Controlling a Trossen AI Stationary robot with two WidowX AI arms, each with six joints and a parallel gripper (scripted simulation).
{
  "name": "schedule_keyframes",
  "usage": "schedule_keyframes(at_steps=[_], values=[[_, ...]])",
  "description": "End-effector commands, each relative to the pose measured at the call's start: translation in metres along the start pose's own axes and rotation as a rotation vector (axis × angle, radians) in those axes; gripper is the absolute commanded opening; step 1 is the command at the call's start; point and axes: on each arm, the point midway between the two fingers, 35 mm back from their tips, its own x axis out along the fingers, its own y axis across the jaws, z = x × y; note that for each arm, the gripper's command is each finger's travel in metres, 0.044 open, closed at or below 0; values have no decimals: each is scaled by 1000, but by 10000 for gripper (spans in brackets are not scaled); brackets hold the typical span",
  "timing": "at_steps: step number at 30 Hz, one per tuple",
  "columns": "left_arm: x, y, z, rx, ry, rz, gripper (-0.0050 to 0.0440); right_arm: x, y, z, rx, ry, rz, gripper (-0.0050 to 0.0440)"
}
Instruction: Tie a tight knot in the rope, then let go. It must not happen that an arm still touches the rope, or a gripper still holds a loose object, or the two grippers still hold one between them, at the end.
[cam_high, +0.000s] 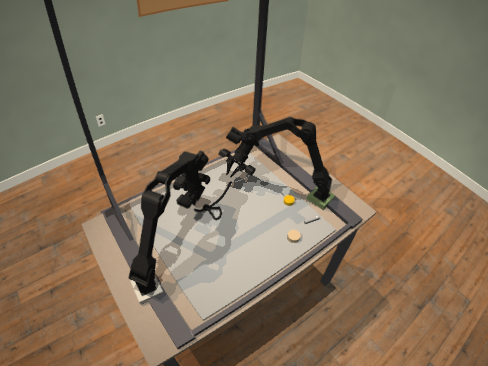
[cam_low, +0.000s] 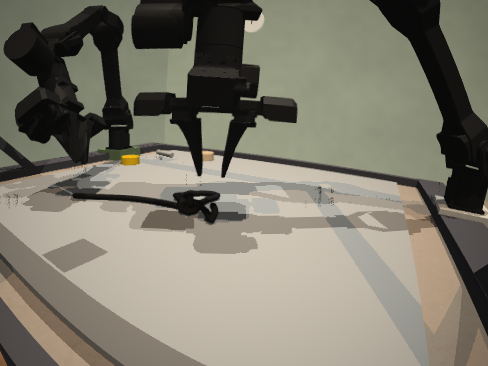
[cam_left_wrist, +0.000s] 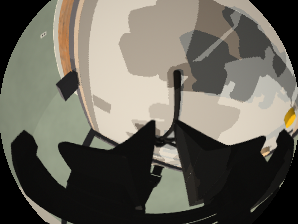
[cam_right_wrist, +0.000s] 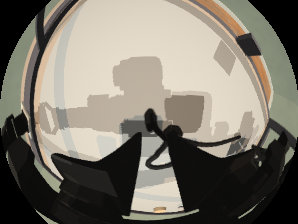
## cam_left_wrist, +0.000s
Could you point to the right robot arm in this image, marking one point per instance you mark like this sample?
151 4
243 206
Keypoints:
152 182

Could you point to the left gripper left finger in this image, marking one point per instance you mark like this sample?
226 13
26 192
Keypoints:
128 164

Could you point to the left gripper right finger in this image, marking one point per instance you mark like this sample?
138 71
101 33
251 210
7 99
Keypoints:
206 161

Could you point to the tan wooden disc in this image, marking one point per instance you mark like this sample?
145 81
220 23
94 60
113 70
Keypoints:
265 151

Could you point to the black knotted rope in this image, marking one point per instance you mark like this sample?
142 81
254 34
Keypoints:
177 97

